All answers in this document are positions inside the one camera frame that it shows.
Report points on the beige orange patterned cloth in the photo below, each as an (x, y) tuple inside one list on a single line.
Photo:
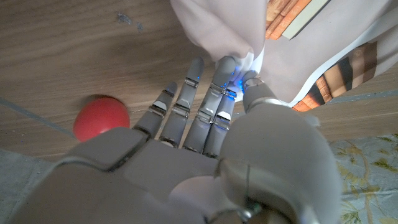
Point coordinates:
[(295, 62)]

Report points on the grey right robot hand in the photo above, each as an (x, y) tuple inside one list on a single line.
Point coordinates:
[(186, 174)]

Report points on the floral printed backdrop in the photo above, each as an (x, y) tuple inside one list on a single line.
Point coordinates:
[(373, 186)]

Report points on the red ball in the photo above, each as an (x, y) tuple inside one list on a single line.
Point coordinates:
[(96, 118)]

